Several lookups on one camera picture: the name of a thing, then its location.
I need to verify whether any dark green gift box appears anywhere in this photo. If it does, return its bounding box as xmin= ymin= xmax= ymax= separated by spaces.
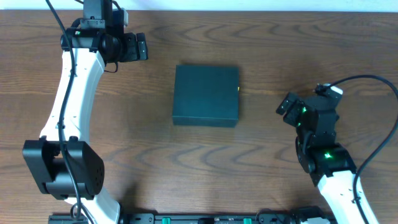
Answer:
xmin=172 ymin=65 xmax=239 ymax=128

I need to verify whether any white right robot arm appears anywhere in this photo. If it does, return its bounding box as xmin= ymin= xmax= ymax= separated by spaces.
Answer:
xmin=276 ymin=84 xmax=378 ymax=223

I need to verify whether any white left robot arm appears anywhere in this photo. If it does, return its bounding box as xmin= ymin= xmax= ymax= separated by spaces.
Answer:
xmin=22 ymin=0 xmax=148 ymax=223

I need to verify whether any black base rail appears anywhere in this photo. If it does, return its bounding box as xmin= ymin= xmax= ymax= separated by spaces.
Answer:
xmin=48 ymin=212 xmax=338 ymax=224

